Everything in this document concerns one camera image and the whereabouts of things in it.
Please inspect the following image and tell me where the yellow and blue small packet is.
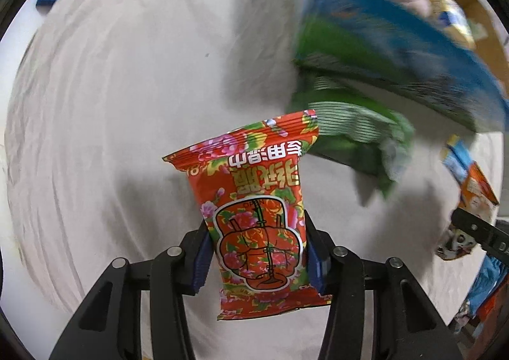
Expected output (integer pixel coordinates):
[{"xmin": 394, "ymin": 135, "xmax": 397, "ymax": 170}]
[{"xmin": 430, "ymin": 0, "xmax": 477, "ymax": 51}]

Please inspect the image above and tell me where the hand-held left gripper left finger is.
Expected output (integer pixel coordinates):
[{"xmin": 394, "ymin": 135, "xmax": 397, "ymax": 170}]
[{"xmin": 49, "ymin": 220, "xmax": 212, "ymax": 360}]

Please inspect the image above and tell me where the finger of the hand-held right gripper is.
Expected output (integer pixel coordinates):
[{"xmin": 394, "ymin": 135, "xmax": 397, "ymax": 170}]
[{"xmin": 450, "ymin": 208, "xmax": 509, "ymax": 262}]

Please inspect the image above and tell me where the dark green packet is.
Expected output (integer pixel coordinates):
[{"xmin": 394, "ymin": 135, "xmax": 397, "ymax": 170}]
[{"xmin": 293, "ymin": 14, "xmax": 394, "ymax": 84}]

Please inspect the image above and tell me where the orange and blue snack packet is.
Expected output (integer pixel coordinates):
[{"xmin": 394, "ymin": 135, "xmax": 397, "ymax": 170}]
[{"xmin": 435, "ymin": 135, "xmax": 500, "ymax": 262}]

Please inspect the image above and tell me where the red floral wet wipe packet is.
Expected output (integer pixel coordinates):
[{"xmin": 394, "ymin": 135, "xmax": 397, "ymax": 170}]
[{"xmin": 162, "ymin": 109, "xmax": 333, "ymax": 321}]

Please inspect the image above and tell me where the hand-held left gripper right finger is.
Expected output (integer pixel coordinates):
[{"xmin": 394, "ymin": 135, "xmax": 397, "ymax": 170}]
[{"xmin": 303, "ymin": 210, "xmax": 464, "ymax": 360}]

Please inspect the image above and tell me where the green striped packet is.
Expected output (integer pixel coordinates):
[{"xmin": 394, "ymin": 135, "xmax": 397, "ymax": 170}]
[{"xmin": 288, "ymin": 77, "xmax": 416, "ymax": 200}]

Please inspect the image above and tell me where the white sheet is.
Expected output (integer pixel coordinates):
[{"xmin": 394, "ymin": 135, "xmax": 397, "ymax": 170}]
[{"xmin": 4, "ymin": 0, "xmax": 506, "ymax": 337}]

